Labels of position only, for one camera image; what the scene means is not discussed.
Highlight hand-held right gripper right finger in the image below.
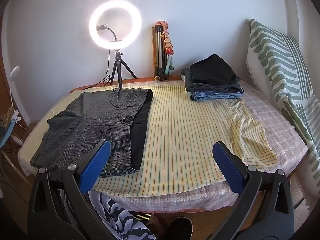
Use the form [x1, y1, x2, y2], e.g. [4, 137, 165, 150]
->
[212, 141, 295, 240]

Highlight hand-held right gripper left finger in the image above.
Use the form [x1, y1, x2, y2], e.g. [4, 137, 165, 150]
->
[27, 139, 112, 240]

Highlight grey checked pants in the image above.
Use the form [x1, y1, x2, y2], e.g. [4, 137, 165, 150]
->
[30, 88, 153, 178]

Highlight yellow striped cloth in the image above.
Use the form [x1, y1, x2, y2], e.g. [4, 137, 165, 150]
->
[18, 81, 278, 198]

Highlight person's patterned trouser leg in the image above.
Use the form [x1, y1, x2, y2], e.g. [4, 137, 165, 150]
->
[60, 190, 157, 240]

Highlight folded blue jeans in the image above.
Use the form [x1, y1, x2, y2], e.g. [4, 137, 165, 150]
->
[190, 90, 243, 102]

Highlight person's black shoe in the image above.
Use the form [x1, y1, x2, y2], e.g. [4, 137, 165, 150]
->
[162, 217, 193, 240]

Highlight folded dark grey jeans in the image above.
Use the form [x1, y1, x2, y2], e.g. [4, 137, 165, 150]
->
[181, 68, 244, 93]

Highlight light blue chair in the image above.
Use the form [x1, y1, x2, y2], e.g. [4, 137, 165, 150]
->
[0, 120, 15, 155]

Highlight folded black garment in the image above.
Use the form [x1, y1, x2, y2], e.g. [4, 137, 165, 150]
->
[189, 54, 238, 85]

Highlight black mini tripod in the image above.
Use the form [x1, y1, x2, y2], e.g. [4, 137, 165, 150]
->
[109, 49, 138, 89]

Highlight green white patterned pillow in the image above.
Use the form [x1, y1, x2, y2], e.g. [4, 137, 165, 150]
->
[246, 19, 320, 200]

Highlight white clip lamp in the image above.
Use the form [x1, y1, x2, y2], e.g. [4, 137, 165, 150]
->
[9, 66, 21, 123]

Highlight folded silver tripod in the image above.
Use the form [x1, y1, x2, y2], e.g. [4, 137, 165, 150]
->
[151, 24, 170, 80]

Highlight black power cable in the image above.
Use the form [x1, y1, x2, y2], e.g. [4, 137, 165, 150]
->
[82, 50, 112, 89]

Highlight white ring light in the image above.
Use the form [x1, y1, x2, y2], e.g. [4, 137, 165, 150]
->
[89, 0, 142, 50]

